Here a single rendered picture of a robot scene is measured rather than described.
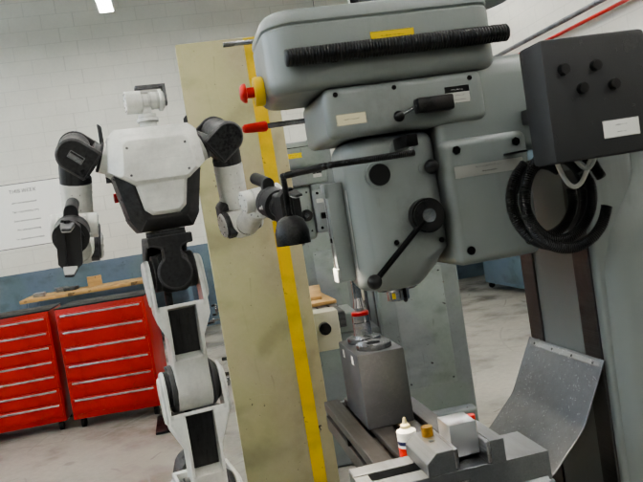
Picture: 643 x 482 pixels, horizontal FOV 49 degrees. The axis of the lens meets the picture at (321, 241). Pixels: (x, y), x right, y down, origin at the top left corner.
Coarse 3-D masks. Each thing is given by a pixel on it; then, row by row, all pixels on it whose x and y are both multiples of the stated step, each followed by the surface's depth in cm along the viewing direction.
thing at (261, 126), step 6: (264, 120) 156; (288, 120) 157; (294, 120) 157; (300, 120) 158; (246, 126) 155; (252, 126) 155; (258, 126) 155; (264, 126) 156; (270, 126) 156; (276, 126) 157; (246, 132) 156; (252, 132) 156
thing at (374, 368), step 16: (352, 336) 192; (352, 352) 178; (368, 352) 175; (384, 352) 174; (400, 352) 175; (352, 368) 180; (368, 368) 173; (384, 368) 174; (400, 368) 175; (352, 384) 184; (368, 384) 173; (384, 384) 174; (400, 384) 175; (352, 400) 187; (368, 400) 173; (384, 400) 174; (400, 400) 175; (368, 416) 173; (384, 416) 174; (400, 416) 175
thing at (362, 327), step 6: (354, 318) 187; (360, 318) 187; (366, 318) 187; (354, 324) 188; (360, 324) 187; (366, 324) 187; (354, 330) 188; (360, 330) 187; (366, 330) 187; (360, 336) 187; (366, 336) 187
